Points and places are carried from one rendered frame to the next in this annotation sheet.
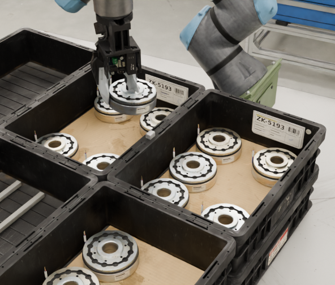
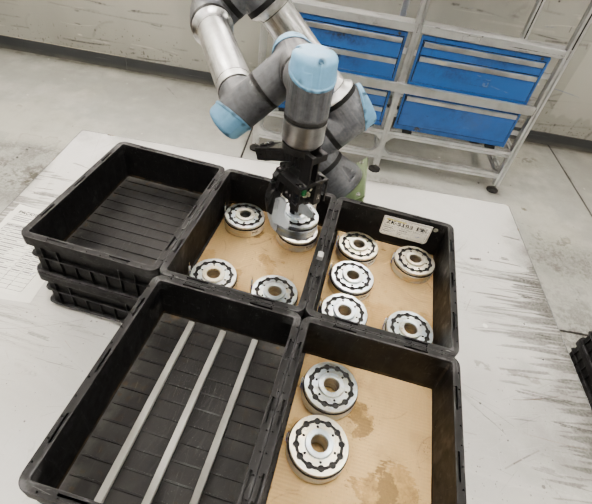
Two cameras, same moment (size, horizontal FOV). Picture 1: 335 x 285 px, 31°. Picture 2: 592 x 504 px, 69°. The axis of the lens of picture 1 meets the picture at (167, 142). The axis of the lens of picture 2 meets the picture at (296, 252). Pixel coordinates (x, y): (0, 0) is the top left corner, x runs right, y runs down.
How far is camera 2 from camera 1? 0.62 m
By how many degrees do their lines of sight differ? 22
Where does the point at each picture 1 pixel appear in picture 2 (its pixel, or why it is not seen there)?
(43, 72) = (149, 186)
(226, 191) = (384, 294)
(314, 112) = (381, 198)
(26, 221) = (222, 367)
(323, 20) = not seen: hidden behind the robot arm
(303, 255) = not seen: hidden behind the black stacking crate
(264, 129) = (392, 229)
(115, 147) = (264, 264)
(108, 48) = (296, 180)
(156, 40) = (171, 126)
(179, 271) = (392, 389)
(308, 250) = not seen: hidden behind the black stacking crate
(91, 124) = (229, 241)
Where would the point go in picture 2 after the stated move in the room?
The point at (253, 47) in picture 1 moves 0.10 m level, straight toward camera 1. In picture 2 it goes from (259, 130) to (262, 138)
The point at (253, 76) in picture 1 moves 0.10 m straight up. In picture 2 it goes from (355, 177) to (364, 147)
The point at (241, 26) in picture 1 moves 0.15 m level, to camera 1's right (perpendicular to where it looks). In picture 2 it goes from (349, 134) to (396, 130)
